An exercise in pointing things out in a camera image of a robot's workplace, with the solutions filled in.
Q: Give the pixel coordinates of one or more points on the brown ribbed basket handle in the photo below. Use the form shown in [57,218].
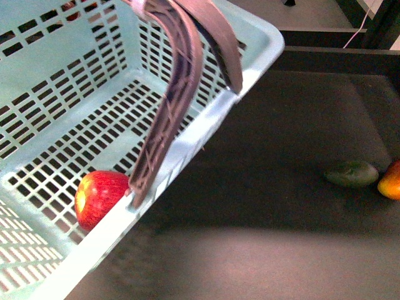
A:
[187,64]

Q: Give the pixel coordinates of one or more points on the red apple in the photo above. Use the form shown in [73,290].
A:
[96,195]

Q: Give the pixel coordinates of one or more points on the brown smooth basket handle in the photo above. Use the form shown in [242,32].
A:
[217,31]

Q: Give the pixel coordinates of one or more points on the light teal plastic basket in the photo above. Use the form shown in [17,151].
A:
[80,85]

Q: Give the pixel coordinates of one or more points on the green avocado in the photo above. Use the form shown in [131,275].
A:
[351,174]

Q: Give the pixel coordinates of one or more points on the white zip tie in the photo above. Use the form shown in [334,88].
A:
[139,8]

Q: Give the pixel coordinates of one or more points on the dark shelf tray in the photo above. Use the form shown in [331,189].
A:
[326,24]

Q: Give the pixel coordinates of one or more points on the yellow red mango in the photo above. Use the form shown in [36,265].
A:
[388,186]

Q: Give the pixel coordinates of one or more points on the dark metal bracket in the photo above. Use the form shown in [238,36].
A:
[289,3]

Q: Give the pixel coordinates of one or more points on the black shelf post right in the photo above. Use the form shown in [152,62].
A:
[383,30]

